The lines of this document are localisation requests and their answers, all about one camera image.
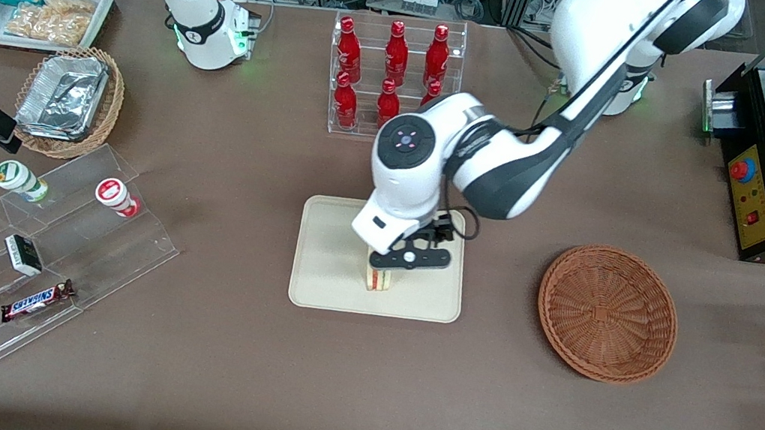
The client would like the round brown wicker basket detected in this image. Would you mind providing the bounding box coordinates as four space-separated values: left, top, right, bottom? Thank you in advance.
526 236 690 394

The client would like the aluminium foil container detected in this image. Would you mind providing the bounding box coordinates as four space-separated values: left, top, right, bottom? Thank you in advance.
13 47 113 147

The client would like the green lid yogurt cup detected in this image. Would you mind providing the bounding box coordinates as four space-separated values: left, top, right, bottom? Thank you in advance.
0 158 54 206

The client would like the white power strip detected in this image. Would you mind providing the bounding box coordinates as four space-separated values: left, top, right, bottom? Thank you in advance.
398 0 439 17

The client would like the red lid yogurt cup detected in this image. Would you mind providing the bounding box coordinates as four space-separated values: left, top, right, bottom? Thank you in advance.
91 176 145 221

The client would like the small black box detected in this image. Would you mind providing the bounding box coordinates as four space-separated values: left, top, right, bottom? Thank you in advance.
0 233 48 279

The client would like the red soda bottle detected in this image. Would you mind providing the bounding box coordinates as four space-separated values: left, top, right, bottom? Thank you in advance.
331 16 371 84
421 23 455 92
380 19 415 87
373 77 406 129
328 70 365 131
419 79 447 112

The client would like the clear bag of chips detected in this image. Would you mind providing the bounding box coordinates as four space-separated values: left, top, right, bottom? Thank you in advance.
3 0 99 50

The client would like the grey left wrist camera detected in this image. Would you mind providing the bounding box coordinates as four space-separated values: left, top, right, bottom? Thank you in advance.
369 238 455 280

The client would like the light oval wicker basket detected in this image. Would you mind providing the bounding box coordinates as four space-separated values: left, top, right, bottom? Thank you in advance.
7 36 132 168

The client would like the clear acrylic step display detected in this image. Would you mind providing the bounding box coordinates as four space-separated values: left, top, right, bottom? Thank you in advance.
0 127 196 423

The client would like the clear acrylic bottle rack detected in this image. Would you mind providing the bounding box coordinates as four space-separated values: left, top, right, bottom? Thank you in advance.
317 3 472 152

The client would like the snickers chocolate bar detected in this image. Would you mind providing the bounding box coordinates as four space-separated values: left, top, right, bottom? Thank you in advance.
0 269 78 334

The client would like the beige rectangular tray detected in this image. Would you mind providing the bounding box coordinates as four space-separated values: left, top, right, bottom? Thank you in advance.
286 188 477 331

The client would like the triangle sandwich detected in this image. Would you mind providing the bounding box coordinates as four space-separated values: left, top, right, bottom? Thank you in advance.
361 245 404 297

